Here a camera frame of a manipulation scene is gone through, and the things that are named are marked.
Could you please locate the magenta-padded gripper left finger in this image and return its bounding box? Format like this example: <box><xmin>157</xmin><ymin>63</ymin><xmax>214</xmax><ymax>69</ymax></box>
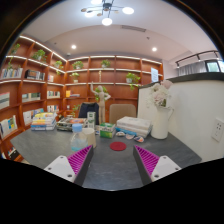
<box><xmin>43</xmin><ymin>144</ymin><xmax>95</xmax><ymax>187</ymax></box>

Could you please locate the multi-bulb ceiling lamp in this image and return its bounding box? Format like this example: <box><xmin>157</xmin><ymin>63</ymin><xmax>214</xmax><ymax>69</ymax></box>
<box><xmin>80</xmin><ymin>0</ymin><xmax>135</xmax><ymax>27</ymax></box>

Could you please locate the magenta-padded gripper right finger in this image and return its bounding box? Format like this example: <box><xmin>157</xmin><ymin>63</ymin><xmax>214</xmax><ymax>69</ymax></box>
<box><xmin>132</xmin><ymin>144</ymin><xmax>183</xmax><ymax>186</ymax></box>

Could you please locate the white wall outlet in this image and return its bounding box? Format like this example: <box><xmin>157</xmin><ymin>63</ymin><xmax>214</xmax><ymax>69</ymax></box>
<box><xmin>211</xmin><ymin>117</ymin><xmax>224</xmax><ymax>143</ymax></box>

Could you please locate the tan upholstered chair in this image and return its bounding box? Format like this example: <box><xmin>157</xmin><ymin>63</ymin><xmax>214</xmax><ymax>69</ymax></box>
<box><xmin>108</xmin><ymin>103</ymin><xmax>138</xmax><ymax>125</ymax></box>

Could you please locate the tall white green carton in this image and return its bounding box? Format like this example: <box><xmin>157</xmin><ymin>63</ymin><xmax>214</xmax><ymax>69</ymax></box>
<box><xmin>86</xmin><ymin>111</ymin><xmax>97</xmax><ymax>130</ymax></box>

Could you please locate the dark-framed window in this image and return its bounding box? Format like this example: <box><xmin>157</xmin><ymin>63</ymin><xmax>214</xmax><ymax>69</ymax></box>
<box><xmin>204</xmin><ymin>59</ymin><xmax>224</xmax><ymax>73</ymax></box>

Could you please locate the wooden shelf unit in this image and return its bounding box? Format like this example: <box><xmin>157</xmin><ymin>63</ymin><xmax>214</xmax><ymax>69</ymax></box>
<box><xmin>0</xmin><ymin>34</ymin><xmax>165</xmax><ymax>161</ymax></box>

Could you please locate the ceiling air vent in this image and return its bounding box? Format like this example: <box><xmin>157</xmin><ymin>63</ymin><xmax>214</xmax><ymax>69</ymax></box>
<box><xmin>120</xmin><ymin>24</ymin><xmax>147</xmax><ymax>33</ymax></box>

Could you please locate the black ceiling track rail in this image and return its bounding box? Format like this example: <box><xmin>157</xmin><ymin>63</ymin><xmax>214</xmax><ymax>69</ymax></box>
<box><xmin>175</xmin><ymin>49</ymin><xmax>221</xmax><ymax>68</ymax></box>

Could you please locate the white ceramic vase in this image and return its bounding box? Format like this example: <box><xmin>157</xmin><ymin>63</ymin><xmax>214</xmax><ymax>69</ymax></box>
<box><xmin>150</xmin><ymin>105</ymin><xmax>175</xmax><ymax>140</ymax></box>

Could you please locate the stack of colourful books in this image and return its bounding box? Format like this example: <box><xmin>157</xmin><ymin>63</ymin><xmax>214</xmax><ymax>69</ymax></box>
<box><xmin>30</xmin><ymin>112</ymin><xmax>58</xmax><ymax>132</ymax></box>

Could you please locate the green tissue box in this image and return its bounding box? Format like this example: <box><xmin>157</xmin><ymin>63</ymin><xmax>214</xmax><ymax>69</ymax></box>
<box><xmin>99</xmin><ymin>122</ymin><xmax>117</xmax><ymax>139</ymax></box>

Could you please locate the flat round red coaster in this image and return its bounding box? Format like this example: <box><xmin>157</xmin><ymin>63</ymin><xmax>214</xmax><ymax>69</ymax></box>
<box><xmin>109</xmin><ymin>141</ymin><xmax>128</xmax><ymax>152</ymax></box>

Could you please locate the wooden artist mannequin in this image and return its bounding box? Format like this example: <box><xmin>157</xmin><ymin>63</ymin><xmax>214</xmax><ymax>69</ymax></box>
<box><xmin>89</xmin><ymin>82</ymin><xmax>112</xmax><ymax>124</ymax></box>

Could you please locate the grey window curtain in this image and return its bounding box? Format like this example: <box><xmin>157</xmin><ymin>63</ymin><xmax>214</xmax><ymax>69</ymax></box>
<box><xmin>178</xmin><ymin>61</ymin><xmax>208</xmax><ymax>77</ymax></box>

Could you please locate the stack of dark books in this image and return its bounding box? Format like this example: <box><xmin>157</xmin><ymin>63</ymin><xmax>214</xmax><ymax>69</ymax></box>
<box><xmin>55</xmin><ymin>116</ymin><xmax>88</xmax><ymax>132</ymax></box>

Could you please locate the dark blue chair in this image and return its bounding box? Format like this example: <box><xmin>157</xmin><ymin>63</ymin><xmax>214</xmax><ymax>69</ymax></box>
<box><xmin>77</xmin><ymin>101</ymin><xmax>100</xmax><ymax>126</ymax></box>

